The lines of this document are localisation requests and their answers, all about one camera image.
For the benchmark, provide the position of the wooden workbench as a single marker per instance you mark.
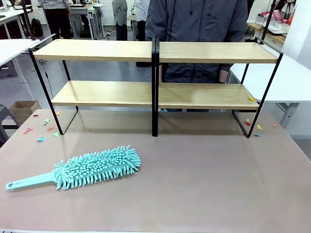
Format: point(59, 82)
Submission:
point(272, 34)

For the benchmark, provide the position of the white background table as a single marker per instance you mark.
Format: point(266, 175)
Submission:
point(9, 17)

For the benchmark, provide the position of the dark grey chair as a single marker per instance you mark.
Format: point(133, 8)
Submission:
point(5, 121)

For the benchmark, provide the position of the orange paper scrap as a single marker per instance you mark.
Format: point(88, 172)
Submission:
point(50, 128)

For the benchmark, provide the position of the white side table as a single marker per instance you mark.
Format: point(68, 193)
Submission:
point(14, 48)

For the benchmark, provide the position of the black round stand base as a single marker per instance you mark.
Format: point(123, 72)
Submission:
point(249, 39)

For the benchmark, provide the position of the bystander in black trousers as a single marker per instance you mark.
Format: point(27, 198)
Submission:
point(57, 21)

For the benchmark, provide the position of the bystander in white shirt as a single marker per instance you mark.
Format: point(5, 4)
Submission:
point(141, 17)

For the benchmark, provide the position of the white desk grey legs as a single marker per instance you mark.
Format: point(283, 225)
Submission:
point(80, 14)

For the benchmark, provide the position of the bystander in grey shirt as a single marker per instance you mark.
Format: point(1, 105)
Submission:
point(120, 17)

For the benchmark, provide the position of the pink printed sign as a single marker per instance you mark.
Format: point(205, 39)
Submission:
point(278, 15)

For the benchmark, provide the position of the black backpack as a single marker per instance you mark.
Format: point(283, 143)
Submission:
point(37, 27)

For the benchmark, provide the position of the large white table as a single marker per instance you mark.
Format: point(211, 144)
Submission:
point(279, 82)

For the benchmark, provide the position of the person in dark jacket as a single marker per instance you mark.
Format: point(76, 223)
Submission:
point(196, 21)

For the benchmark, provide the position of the cardboard box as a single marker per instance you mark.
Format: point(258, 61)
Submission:
point(24, 109)

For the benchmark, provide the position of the black stand pole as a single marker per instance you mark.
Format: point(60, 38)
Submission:
point(27, 21)
point(267, 21)

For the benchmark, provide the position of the teal microfibre duster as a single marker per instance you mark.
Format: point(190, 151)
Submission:
point(97, 165)

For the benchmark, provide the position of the wood shelf unit black frame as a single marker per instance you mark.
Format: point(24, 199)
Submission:
point(97, 49)
point(213, 52)

